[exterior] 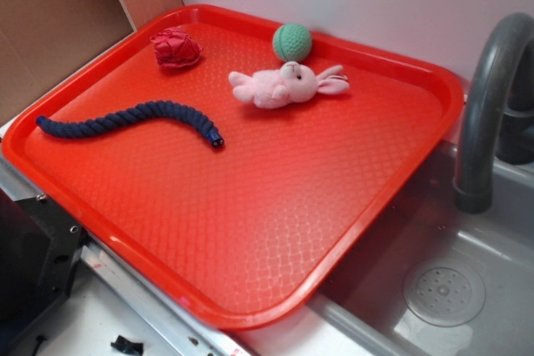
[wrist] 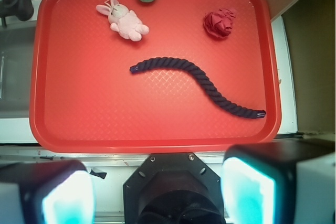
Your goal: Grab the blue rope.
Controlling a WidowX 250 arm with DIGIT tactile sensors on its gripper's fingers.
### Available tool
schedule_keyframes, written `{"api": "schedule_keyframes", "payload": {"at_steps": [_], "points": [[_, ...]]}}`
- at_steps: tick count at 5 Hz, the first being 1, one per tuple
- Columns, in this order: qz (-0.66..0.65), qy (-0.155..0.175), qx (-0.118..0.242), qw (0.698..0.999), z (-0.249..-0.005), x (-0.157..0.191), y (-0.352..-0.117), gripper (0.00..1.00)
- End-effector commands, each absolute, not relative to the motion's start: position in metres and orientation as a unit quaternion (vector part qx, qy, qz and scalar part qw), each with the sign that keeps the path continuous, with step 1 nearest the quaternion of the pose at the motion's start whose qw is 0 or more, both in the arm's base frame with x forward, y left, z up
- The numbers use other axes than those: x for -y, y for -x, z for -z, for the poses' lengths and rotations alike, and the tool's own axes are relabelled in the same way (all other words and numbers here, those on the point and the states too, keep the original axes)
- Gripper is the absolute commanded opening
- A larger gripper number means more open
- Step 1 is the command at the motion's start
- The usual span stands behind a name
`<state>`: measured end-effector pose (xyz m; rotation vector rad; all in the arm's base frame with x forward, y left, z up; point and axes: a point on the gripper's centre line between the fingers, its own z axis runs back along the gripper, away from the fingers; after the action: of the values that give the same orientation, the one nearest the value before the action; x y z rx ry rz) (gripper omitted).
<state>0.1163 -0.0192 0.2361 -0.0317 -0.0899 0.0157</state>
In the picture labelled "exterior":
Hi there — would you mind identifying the red plastic tray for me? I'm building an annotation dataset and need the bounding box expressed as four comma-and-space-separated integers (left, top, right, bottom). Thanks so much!
2, 5, 464, 331

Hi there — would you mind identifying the pink plush bunny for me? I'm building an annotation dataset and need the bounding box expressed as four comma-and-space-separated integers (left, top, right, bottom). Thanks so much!
229, 61, 350, 109

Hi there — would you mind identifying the green dimpled ball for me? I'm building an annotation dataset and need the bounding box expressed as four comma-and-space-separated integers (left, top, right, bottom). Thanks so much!
272, 23, 313, 62

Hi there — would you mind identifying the crumpled red cloth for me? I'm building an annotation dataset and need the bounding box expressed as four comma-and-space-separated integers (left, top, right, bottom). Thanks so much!
150, 27, 204, 69

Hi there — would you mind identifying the grey plastic sink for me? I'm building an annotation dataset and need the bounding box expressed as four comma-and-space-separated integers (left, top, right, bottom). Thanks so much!
239, 133, 533, 355

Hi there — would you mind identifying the grey toy faucet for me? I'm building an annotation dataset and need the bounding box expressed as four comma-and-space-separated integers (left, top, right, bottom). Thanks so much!
453, 13, 533, 213

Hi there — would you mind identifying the black tape scrap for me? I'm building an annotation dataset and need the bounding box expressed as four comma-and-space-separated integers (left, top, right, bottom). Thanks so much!
110, 335, 144, 356

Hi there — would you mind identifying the brown cardboard panel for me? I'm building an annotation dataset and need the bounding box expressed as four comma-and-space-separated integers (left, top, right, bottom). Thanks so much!
1, 0, 183, 124

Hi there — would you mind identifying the dark blue twisted rope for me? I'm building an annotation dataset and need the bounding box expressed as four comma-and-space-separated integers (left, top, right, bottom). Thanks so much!
35, 99, 225, 151

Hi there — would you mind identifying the black metal bracket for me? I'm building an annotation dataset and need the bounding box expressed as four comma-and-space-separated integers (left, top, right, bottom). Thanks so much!
1, 193, 86, 355

